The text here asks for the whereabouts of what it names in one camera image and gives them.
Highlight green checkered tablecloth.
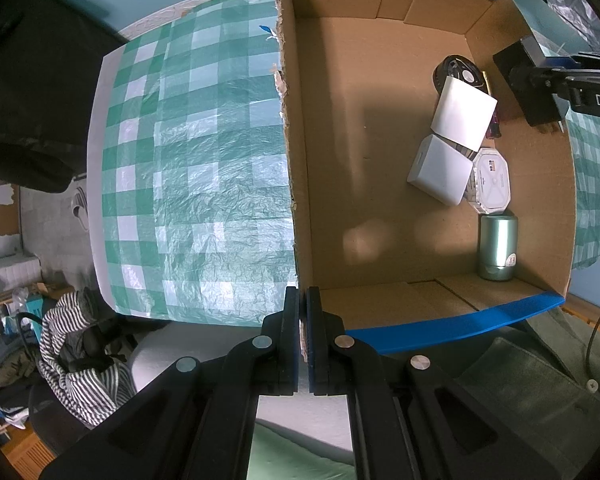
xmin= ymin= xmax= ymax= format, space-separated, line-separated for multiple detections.
xmin=100 ymin=0 xmax=600 ymax=328

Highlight black hanging cloth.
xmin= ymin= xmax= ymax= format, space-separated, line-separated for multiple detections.
xmin=0 ymin=0 xmax=131 ymax=196

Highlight olive green trousers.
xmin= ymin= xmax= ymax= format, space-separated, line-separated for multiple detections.
xmin=455 ymin=305 xmax=600 ymax=461

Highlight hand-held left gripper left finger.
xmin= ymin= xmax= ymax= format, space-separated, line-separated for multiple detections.
xmin=40 ymin=286 xmax=301 ymax=480

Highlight white octagonal box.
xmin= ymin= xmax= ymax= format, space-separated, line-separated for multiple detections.
xmin=465 ymin=147 xmax=511 ymax=215

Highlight black cube box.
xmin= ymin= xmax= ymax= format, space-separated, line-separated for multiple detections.
xmin=492 ymin=35 xmax=566 ymax=128

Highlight striped cloth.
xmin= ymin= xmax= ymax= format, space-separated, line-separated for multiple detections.
xmin=37 ymin=287 xmax=138 ymax=428

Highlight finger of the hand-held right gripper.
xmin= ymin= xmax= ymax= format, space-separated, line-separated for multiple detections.
xmin=508 ymin=54 xmax=593 ymax=93

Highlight blue-rimmed cardboard box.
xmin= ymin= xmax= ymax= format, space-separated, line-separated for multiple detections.
xmin=275 ymin=0 xmax=578 ymax=356

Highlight white rectangular box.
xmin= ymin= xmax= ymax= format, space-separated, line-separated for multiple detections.
xmin=430 ymin=76 xmax=498 ymax=151
xmin=406 ymin=132 xmax=476 ymax=207

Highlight silver crinkled tarp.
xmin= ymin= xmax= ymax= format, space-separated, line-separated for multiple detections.
xmin=490 ymin=0 xmax=600 ymax=51

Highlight green metallic cylinder can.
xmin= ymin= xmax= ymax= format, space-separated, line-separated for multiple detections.
xmin=477 ymin=213 xmax=519 ymax=281

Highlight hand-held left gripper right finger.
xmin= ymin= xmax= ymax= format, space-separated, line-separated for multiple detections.
xmin=305 ymin=286 xmax=576 ymax=480

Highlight black round fan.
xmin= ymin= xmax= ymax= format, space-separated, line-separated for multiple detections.
xmin=432 ymin=54 xmax=491 ymax=96

